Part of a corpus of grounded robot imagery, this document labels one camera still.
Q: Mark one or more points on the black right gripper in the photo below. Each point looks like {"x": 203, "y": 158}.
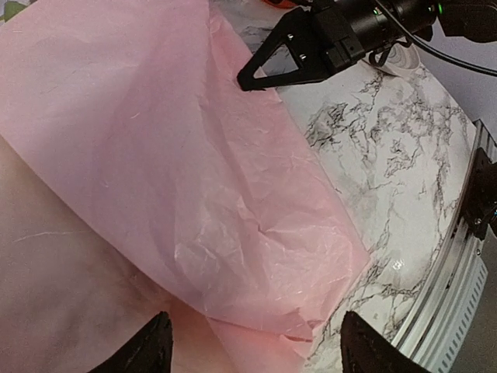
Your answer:
{"x": 306, "y": 47}

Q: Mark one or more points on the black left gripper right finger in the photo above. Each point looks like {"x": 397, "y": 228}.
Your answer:
{"x": 364, "y": 350}

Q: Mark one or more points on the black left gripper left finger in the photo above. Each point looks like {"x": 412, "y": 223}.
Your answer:
{"x": 149, "y": 350}

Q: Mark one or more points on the pink wrapping paper sheet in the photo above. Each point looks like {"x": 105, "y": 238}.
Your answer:
{"x": 131, "y": 113}

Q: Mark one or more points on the white flower bunch green leaves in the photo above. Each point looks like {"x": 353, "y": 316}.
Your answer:
{"x": 11, "y": 9}

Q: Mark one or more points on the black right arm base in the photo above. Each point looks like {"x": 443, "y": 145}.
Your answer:
{"x": 479, "y": 203}

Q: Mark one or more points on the orange bowl white inside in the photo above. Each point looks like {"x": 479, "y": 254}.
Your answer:
{"x": 281, "y": 4}

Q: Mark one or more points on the grey swirl ceramic plate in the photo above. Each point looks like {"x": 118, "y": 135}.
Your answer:
{"x": 401, "y": 61}

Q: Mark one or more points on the aluminium front rail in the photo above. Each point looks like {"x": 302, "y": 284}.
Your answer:
{"x": 435, "y": 328}

